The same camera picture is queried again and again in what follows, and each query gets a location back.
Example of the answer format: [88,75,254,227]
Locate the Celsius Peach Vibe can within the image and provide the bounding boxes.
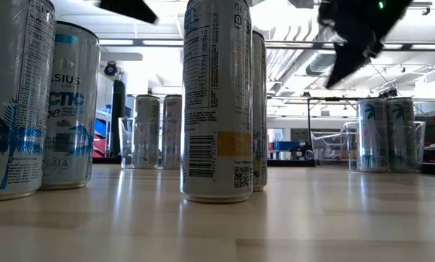
[355,97,389,172]
[386,96,415,173]

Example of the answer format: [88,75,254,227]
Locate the clear plastic bin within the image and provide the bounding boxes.
[117,116,184,170]
[311,120,426,173]

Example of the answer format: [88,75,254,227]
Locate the Celsius Arctic Vibe can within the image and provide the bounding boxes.
[39,20,101,191]
[0,0,57,202]

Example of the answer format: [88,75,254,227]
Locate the black aluminium table frame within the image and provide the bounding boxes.
[92,156,435,175]

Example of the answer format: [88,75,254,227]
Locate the blue red shelf bins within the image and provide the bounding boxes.
[92,108,113,158]

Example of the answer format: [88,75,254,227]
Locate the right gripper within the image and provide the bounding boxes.
[317,0,413,90]

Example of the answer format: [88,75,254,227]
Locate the black cylindrical post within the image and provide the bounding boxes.
[110,79,127,157]

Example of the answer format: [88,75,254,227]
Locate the black round ceiling fixture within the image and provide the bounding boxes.
[103,61,119,77]

